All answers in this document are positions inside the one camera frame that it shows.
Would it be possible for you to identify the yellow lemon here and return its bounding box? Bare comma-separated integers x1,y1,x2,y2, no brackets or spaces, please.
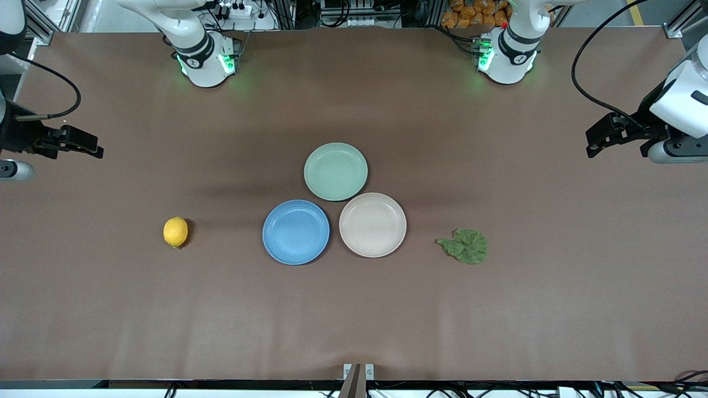
163,216,189,249

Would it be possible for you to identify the green lettuce leaf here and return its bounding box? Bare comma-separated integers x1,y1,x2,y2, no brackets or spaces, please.
436,228,489,265

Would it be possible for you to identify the bag of oranges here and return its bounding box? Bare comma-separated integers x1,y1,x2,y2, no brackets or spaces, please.
440,0,511,29

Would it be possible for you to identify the white power strip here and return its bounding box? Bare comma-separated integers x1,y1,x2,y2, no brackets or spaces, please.
217,2,253,18

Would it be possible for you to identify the blue round plate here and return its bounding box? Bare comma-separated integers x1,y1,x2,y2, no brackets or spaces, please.
262,199,331,266

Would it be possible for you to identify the beige round plate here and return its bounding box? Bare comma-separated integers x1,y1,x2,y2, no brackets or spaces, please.
339,192,408,259

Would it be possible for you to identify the green round plate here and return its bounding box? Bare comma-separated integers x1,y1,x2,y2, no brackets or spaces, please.
303,142,369,202

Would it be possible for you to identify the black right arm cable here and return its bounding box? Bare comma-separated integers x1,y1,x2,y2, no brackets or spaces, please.
8,51,82,122

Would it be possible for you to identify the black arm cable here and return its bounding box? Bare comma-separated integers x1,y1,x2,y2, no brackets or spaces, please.
571,0,650,125
8,51,82,122

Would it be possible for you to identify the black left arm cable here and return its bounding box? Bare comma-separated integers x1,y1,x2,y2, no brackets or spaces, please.
571,0,650,125

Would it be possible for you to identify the aluminium frame profile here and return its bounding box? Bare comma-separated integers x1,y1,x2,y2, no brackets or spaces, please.
23,0,57,46
663,0,708,40

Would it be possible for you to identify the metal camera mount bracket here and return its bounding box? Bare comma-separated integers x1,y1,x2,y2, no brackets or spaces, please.
339,363,375,398

